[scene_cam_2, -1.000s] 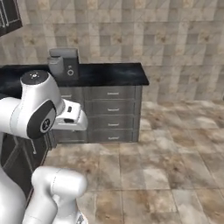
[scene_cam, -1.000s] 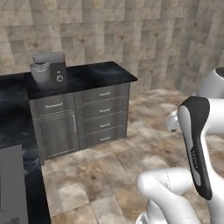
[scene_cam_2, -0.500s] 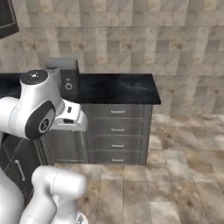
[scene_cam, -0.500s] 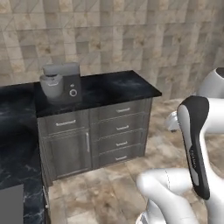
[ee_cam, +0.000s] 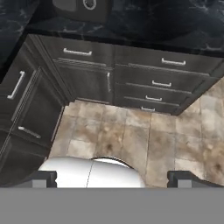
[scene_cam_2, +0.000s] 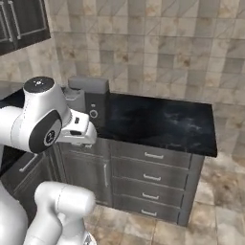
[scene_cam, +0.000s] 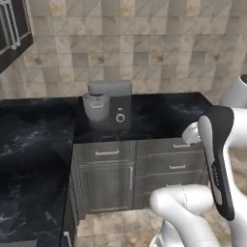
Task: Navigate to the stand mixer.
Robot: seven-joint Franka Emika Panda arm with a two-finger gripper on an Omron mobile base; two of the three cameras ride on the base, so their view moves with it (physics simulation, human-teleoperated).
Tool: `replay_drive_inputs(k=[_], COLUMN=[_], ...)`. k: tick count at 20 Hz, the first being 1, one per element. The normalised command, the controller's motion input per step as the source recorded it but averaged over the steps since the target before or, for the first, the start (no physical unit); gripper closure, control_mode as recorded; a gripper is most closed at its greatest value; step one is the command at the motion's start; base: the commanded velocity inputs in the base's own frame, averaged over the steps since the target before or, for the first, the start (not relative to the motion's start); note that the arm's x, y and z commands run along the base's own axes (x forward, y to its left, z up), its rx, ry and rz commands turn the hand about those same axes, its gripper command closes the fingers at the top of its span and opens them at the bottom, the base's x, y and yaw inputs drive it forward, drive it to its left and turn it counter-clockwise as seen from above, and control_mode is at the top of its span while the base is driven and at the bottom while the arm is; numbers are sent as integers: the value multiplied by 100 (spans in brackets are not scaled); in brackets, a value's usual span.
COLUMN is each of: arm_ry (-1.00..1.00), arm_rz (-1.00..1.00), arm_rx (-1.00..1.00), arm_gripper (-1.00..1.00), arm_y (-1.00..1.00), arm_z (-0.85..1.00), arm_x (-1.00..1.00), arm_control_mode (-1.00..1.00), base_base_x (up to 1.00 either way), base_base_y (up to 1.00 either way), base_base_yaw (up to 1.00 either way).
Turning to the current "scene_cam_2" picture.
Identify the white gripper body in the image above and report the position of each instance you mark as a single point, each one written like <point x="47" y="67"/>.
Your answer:
<point x="81" y="136"/>

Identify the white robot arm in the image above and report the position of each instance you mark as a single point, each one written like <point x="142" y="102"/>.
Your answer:
<point x="38" y="115"/>

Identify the grey stand mixer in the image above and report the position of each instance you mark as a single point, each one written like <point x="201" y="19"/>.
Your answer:
<point x="95" y="105"/>

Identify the dark grey short drawer front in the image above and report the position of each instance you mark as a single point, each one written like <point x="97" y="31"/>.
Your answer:
<point x="102" y="147"/>

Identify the dark grey base cupboard door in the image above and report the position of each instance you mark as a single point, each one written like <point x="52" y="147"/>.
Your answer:
<point x="83" y="175"/>

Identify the dark grey corner cupboard front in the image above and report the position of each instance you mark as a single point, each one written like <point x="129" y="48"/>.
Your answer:
<point x="28" y="182"/>

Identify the dark narrow wall cupboard door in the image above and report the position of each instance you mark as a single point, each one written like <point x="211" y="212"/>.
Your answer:
<point x="3" y="44"/>

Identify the dark wide wall cupboard door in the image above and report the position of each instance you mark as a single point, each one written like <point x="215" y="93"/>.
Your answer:
<point x="32" y="16"/>

